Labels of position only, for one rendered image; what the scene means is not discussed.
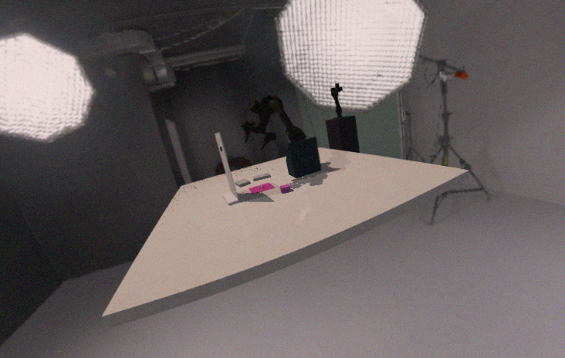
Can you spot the small purple block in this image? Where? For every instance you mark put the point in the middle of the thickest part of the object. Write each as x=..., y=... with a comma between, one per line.
x=285, y=188

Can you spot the magenta translucent square zone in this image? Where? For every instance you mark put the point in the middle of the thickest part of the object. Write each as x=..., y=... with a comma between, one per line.
x=255, y=190

